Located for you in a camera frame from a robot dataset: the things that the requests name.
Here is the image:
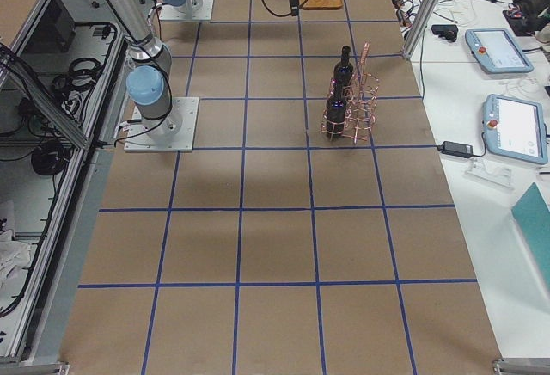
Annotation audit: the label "aluminium frame post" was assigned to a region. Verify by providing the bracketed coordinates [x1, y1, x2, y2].
[402, 0, 438, 60]

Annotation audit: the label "blue teach pendant near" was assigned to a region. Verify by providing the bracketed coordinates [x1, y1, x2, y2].
[482, 94, 548, 164]

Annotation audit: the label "white crumpled cloth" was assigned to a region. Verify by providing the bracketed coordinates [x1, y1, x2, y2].
[0, 200, 34, 290]

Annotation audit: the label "black power adapter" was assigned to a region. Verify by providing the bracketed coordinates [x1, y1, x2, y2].
[437, 141, 474, 158]

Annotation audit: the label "dark wine bottle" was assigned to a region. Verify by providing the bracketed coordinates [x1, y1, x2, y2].
[325, 80, 347, 138]
[333, 46, 354, 88]

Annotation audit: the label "dark wine bottle rear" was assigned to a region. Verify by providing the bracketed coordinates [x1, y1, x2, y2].
[333, 46, 354, 88]

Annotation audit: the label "dark wine bottle front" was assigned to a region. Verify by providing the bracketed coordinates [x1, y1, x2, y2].
[325, 80, 347, 138]

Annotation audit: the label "small black camera device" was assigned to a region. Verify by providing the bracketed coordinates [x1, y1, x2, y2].
[431, 24, 458, 42]

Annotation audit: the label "clear acrylic stand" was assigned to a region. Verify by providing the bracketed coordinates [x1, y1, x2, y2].
[464, 158, 514, 190]

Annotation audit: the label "blue teach pendant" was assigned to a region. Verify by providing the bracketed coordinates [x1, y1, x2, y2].
[465, 28, 534, 74]
[482, 94, 548, 164]

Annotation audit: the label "teal board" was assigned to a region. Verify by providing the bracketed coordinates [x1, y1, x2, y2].
[512, 183, 549, 280]

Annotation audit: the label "blue teach pendant far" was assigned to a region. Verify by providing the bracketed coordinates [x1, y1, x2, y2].
[465, 28, 534, 74]

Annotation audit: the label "copper wire bottle basket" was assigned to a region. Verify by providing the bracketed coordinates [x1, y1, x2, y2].
[321, 41, 379, 144]

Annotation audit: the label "coiled black cables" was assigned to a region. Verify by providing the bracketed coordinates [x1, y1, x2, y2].
[51, 57, 104, 105]

